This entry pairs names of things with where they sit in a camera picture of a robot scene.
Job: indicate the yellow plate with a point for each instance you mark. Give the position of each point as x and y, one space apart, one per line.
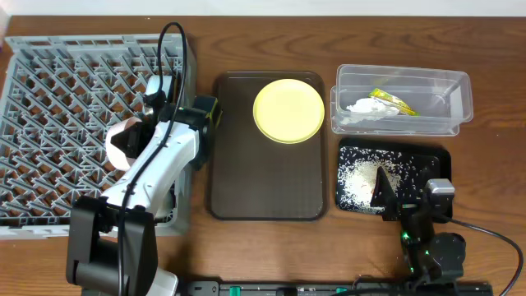
288 111

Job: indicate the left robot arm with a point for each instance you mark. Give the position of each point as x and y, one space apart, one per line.
112 245

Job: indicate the grey dishwasher rack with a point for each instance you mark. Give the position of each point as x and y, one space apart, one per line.
60 97

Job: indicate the rice grains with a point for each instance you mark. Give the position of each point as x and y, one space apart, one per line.
356 176

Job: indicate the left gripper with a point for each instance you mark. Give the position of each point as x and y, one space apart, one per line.
134 140

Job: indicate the white tissue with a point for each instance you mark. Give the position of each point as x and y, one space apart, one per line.
372 109

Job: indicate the green snack wrapper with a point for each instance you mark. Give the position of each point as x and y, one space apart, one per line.
393 100

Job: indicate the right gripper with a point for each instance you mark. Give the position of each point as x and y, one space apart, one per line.
405 207

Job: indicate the dark brown serving tray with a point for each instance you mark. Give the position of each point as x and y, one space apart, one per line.
255 178

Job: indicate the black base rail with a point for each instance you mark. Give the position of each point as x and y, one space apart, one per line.
358 287

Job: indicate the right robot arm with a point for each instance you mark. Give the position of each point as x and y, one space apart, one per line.
433 258

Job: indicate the black waste tray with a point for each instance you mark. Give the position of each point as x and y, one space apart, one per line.
415 187

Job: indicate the white bowl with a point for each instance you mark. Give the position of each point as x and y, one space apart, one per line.
115 156

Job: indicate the white paper cup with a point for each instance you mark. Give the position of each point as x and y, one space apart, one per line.
167 205

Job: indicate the clear plastic bin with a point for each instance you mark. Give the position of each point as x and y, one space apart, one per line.
443 99

